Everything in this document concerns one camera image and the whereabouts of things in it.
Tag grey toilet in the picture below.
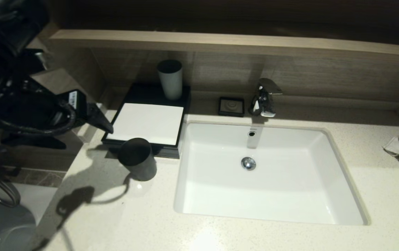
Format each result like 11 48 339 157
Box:
0 204 38 251

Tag wooden wall shelf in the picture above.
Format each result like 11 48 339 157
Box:
51 30 399 60

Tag black plastic tray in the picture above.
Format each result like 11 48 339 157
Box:
102 141 180 159

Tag chrome drain plug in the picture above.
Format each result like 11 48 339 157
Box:
241 157 256 171

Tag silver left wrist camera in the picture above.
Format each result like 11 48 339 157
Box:
25 49 48 74

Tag chrome faucet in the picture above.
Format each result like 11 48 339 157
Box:
248 79 283 118

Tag white ribbed mat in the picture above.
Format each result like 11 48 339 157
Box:
106 103 184 146

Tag round black dish metal centre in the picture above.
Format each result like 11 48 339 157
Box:
117 138 158 182

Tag black soap dish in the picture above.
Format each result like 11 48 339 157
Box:
218 97 245 117

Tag grey cup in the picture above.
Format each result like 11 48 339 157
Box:
157 60 183 101

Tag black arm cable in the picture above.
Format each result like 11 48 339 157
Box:
0 101 78 137

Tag white sink basin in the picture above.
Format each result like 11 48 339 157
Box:
174 120 370 225

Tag black amenity tray with drawer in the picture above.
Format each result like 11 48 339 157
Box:
101 83 191 159

